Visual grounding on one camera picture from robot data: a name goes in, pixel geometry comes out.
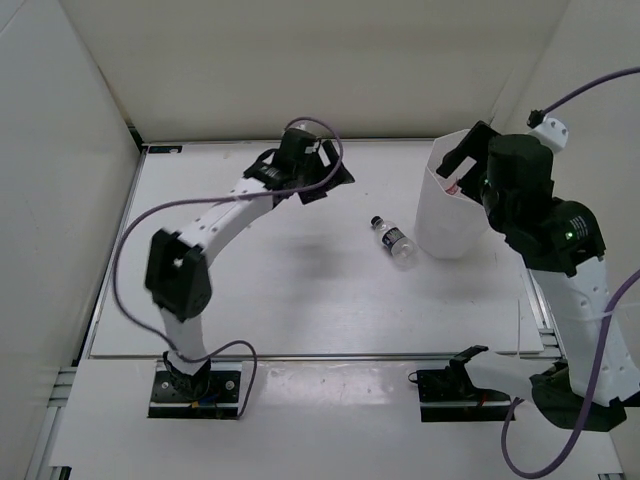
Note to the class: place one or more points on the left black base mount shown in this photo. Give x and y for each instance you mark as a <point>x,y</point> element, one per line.
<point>219,401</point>

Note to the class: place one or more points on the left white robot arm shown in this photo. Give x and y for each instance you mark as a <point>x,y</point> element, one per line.
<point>177,274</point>

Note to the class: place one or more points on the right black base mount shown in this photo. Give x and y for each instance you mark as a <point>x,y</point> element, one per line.
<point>441,401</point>

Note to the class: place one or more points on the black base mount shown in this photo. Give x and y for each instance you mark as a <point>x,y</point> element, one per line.
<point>219,401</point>
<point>441,401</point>

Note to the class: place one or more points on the small black-capped plastic bottle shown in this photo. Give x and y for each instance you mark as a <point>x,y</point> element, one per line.
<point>395,242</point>

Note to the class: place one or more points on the red-labelled clear plastic bottle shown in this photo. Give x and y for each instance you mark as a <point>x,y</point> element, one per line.
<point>453,189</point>

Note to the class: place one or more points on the white octagonal plastic bin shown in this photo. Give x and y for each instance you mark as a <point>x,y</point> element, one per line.
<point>447,227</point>

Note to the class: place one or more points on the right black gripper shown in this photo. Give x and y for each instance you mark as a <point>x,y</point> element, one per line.
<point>474,144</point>

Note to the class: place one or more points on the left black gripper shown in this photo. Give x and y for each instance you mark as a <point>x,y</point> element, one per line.
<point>330,152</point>

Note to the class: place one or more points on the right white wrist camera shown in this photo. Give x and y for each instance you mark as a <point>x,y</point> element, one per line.
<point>550,131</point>

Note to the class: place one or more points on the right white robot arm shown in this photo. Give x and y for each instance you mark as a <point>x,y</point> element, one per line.
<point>561,245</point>

